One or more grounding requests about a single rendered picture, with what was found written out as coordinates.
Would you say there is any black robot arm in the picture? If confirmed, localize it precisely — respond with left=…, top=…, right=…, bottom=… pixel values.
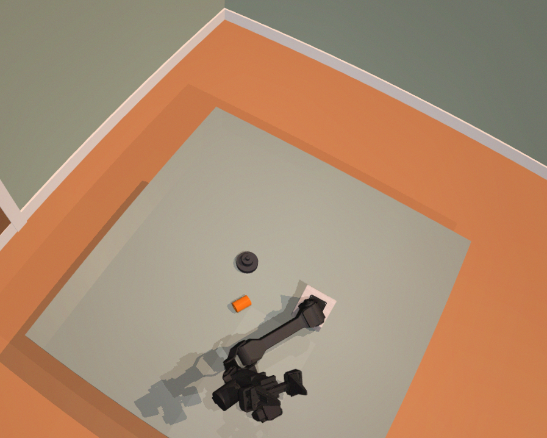
left=212, top=295, right=327, bottom=423

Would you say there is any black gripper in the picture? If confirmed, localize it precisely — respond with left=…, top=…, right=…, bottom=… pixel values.
left=238, top=369, right=307, bottom=412

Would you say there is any orange knob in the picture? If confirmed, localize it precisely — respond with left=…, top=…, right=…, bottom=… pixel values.
left=232, top=295, right=251, bottom=312

